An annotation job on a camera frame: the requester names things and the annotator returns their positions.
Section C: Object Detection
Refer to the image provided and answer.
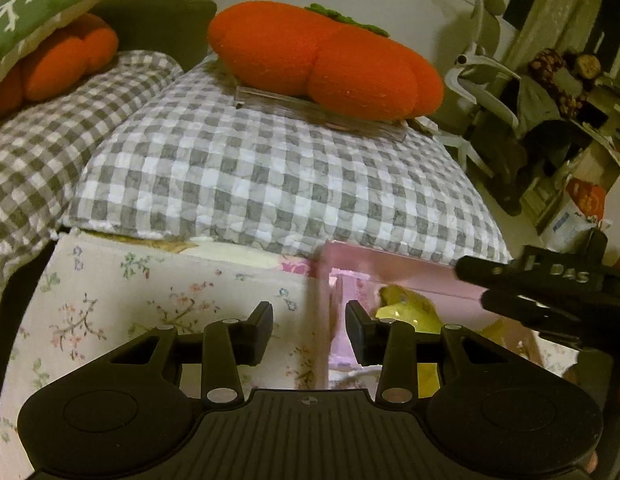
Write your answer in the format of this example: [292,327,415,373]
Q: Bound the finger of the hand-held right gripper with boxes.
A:
[453,255,531,288]
[480,290,562,332]

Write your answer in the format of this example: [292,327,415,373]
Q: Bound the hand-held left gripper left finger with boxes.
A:
[108,301,275,407]

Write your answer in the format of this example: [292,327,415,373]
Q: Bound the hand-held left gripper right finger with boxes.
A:
[344,300,512,407]

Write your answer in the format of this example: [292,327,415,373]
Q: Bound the clear packet with pink snack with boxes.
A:
[330,270,381,376]

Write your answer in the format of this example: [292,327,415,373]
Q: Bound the yellow snack packet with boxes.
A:
[477,322,516,346]
[376,285,443,335]

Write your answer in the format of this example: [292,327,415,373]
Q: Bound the pink box with silver sides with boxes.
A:
[312,240,541,391]

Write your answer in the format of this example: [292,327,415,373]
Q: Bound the white shopping bag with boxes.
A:
[545,205,598,253]

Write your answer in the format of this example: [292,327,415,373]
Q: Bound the orange shopping bag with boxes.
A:
[565,177,606,221]

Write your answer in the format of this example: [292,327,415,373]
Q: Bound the wooden shelf unit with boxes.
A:
[520,75,620,231]

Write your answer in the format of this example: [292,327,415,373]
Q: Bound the grey checked pillow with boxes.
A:
[60,52,513,266]

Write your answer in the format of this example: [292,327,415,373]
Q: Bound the white office chair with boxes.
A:
[442,0,523,178]

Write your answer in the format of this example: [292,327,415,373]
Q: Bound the large orange pumpkin cushion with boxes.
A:
[207,2,445,122]

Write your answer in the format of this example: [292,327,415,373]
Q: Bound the beige curtain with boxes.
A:
[510,0,603,68]

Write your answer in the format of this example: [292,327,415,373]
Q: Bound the grey checked blanket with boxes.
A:
[0,50,185,321]

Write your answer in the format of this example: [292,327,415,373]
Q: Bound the small orange pumpkin cushion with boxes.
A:
[0,12,119,121]

